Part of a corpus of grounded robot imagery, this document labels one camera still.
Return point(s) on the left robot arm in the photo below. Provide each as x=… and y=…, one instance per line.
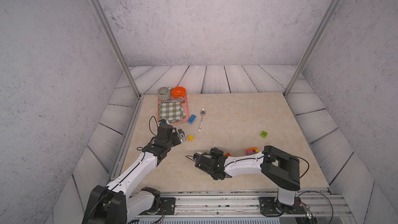
x=113, y=203

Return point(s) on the metal utensil on tray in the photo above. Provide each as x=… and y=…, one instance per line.
x=176, y=100

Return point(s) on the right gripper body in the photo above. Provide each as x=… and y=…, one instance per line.
x=215, y=156

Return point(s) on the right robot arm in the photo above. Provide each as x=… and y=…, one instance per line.
x=280, y=167

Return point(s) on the striped grey mug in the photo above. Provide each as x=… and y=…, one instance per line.
x=164, y=93

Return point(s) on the aluminium front rail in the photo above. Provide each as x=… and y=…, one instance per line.
x=234, y=207

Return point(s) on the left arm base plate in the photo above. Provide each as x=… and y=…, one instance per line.
x=163, y=206

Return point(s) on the blue long lego brick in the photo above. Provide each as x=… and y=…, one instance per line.
x=191, y=119

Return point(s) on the left aluminium frame post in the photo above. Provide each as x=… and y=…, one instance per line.
x=115, y=47

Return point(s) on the aluminium frame post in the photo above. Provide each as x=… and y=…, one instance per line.
x=326, y=18
x=115, y=47

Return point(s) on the metal spoon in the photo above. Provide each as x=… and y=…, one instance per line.
x=202, y=113

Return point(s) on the right aluminium frame post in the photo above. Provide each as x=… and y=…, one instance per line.
x=326, y=18

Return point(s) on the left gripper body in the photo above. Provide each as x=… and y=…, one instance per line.
x=174, y=140

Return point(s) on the pink tray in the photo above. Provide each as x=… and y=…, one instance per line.
x=185, y=106

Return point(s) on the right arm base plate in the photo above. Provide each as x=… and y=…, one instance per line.
x=271, y=207

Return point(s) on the lime lego brick far right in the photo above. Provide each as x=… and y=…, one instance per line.
x=263, y=134

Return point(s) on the orange bowl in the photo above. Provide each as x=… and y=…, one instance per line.
x=178, y=92

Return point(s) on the green checkered cloth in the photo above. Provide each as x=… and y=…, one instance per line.
x=173, y=112

